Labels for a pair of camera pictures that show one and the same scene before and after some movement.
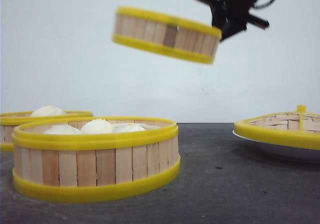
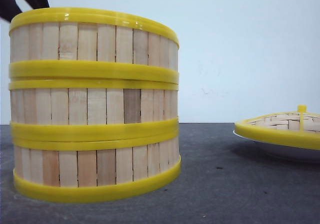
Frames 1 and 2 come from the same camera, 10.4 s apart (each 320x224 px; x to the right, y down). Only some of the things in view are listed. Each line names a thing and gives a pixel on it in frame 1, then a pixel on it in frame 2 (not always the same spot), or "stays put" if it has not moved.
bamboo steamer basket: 87,168 stays put
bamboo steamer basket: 166,34 to 93,108
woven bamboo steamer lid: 299,128 stays put
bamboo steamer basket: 9,121 to 69,42
